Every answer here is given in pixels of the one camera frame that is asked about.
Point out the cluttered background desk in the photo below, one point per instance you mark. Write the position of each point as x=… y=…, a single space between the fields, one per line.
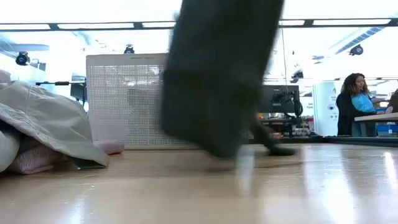
x=289 y=127

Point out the white perforated laundry basket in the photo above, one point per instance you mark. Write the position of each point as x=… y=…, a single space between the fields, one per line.
x=124 y=102

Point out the black computer monitor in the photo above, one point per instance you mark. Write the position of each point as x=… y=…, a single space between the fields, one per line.
x=276 y=99

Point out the white standing panel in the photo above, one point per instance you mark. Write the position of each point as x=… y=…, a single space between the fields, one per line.
x=325 y=109

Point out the blue storage box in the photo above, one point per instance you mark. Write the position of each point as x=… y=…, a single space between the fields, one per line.
x=387 y=129

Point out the black ceiling-hung camera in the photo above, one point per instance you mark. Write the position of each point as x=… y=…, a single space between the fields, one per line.
x=298 y=76
x=129 y=49
x=356 y=49
x=22 y=58

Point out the white cloth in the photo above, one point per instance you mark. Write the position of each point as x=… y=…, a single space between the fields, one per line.
x=7 y=151

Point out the dark grey garment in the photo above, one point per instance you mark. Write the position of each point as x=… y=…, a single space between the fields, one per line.
x=214 y=87

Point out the beige garment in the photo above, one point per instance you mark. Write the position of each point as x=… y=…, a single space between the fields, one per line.
x=46 y=118

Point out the light wooden background table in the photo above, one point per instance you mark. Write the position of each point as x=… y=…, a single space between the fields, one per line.
x=377 y=117

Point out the pink waffle-weave cloth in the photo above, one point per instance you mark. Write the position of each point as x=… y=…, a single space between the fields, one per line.
x=34 y=160

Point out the person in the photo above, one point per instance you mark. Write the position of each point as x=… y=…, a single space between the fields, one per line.
x=353 y=109

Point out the black horizontal rod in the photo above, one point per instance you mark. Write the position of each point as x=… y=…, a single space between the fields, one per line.
x=59 y=83

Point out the small dark monitor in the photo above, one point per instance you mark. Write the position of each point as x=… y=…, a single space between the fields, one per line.
x=78 y=91

